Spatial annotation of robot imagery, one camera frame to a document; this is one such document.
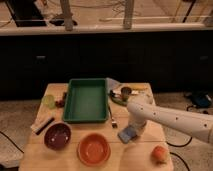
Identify white post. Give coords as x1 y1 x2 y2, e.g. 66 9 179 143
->
123 0 134 29
60 0 73 31

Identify brown metal cup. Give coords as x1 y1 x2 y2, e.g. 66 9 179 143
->
121 87 132 101

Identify purple bowl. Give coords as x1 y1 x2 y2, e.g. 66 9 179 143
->
44 123 71 150

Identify small green cup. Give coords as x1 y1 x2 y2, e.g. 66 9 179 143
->
42 95 55 109

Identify orange fruit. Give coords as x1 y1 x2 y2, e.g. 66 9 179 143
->
151 146 168 163

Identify wooden table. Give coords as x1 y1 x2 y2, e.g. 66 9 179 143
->
19 85 173 171

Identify orange bowl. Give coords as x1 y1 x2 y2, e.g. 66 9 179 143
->
77 133 111 167

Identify green plastic tray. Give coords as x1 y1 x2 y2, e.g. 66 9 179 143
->
62 78 108 123

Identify black floor cable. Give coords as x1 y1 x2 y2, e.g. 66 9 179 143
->
165 104 213 148

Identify green plate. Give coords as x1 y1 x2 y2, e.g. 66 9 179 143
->
109 91 128 106

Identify blue sponge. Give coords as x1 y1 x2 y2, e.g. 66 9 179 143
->
118 126 137 144

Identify dark red small objects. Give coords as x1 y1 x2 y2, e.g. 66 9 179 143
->
55 92 67 108

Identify white cloth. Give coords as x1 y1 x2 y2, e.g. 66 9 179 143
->
106 77 121 91

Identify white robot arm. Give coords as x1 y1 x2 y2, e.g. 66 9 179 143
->
127 95 213 145

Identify white post right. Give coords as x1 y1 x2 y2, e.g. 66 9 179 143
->
123 0 134 29

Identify yellow handled tool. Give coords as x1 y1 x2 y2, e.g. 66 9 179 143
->
113 86 146 95

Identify white post left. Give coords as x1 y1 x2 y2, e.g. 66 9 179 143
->
60 0 73 31

